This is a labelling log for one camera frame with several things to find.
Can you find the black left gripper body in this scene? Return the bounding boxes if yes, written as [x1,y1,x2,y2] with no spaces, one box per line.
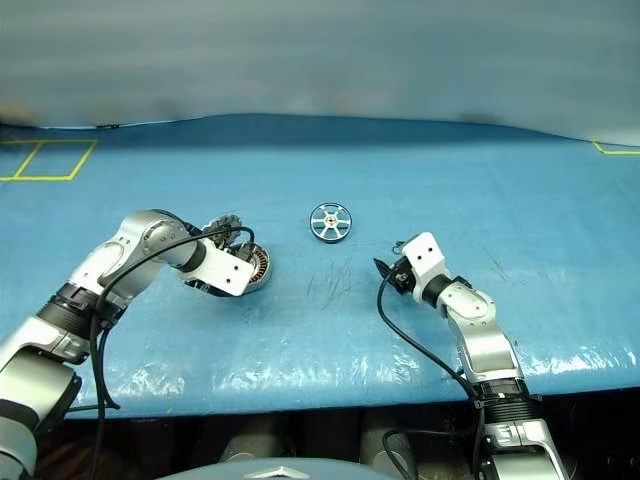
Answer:
[182,278,236,300]

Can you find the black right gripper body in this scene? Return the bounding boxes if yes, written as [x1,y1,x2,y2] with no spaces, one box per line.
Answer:
[388,257,419,297]

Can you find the silver motor housing with lid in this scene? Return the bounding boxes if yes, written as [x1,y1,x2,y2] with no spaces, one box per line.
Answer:
[202,213,275,297]

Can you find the silver spoked rotor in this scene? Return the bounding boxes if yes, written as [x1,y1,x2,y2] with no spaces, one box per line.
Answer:
[308,201,355,245]

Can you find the blue plastic table cover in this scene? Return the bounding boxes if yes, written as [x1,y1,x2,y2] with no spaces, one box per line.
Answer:
[0,113,640,420]

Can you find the grey rounded shape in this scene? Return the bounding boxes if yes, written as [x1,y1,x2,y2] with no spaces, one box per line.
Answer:
[219,417,301,464]
[359,414,419,479]

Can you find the grey robot torso with logo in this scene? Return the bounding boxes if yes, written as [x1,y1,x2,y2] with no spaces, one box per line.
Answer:
[169,457,374,480]

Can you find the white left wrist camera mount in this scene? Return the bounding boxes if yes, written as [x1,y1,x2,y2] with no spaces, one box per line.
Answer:
[175,239,255,297]

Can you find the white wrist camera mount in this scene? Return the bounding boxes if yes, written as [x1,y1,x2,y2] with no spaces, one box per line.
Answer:
[402,231,454,302]
[175,239,255,297]

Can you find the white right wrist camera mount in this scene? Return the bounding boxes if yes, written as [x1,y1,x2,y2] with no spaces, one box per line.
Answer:
[402,231,454,302]

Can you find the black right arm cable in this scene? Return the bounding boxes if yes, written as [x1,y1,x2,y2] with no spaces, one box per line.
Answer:
[375,277,489,480]

